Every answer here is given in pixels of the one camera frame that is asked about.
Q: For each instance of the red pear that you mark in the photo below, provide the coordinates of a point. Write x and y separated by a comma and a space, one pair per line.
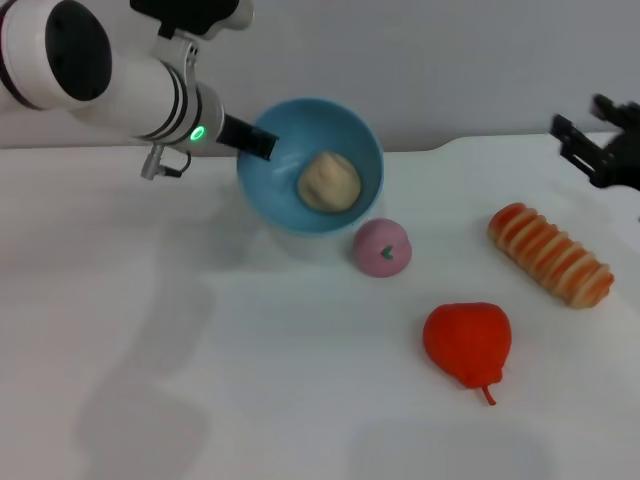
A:
467, 342

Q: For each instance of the pink peach bun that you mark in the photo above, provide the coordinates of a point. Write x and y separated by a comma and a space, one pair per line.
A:
382, 247

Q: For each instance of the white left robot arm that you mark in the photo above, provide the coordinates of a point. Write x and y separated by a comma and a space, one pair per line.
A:
110, 85

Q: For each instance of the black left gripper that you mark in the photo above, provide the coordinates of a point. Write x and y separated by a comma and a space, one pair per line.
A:
237, 132

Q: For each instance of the blue bowl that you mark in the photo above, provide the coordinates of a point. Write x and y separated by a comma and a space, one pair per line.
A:
280, 190

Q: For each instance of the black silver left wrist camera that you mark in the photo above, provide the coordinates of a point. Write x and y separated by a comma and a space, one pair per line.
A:
200, 15

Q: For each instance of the beige egg yolk pastry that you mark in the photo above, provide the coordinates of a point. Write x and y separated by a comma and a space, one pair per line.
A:
330, 182

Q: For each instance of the orange striped bread roll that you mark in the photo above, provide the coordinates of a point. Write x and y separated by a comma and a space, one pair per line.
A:
550, 255

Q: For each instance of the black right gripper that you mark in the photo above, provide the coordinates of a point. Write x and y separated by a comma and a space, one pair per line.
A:
625, 160

